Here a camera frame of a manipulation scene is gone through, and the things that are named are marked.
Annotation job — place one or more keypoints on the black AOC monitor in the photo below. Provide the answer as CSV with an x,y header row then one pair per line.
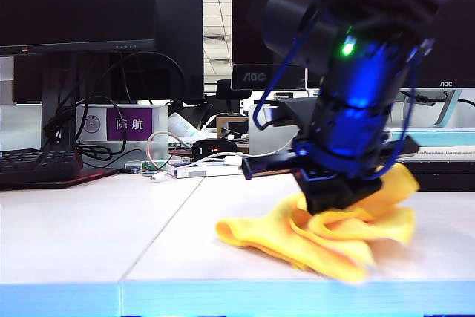
x,y
248,27

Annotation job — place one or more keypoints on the yellow microfibre rag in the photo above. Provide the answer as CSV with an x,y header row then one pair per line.
x,y
278,235

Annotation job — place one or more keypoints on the black monitor stand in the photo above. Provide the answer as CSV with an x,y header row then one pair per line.
x,y
59,101

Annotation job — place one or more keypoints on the matte black monitor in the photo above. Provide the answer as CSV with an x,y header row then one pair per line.
x,y
182,35

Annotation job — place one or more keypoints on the white plastic packet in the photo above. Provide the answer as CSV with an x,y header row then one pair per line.
x,y
182,124

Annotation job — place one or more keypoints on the black keyboard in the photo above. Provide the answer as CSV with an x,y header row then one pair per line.
x,y
37,165

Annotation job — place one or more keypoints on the black mouse with red light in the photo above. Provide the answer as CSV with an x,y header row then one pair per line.
x,y
213,148

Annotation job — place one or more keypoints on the black desk pad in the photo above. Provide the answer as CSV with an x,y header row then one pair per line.
x,y
74,183

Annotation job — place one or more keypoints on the silver monitor stand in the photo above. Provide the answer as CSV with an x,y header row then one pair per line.
x,y
451,109

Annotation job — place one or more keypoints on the blue and white carton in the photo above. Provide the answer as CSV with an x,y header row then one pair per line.
x,y
208,172

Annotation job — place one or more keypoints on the purple acrylic name sign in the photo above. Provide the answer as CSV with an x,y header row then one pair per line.
x,y
130,124

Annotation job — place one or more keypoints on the teal book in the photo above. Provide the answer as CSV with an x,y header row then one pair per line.
x,y
445,140

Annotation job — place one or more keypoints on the grey desk divider panel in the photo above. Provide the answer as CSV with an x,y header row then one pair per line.
x,y
18,127
259,139

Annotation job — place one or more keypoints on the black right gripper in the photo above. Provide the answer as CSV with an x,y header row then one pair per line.
x,y
345,135

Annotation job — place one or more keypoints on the green circuit board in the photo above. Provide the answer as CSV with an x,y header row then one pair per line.
x,y
148,165

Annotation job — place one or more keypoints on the wooden box frame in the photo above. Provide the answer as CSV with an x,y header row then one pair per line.
x,y
220,127

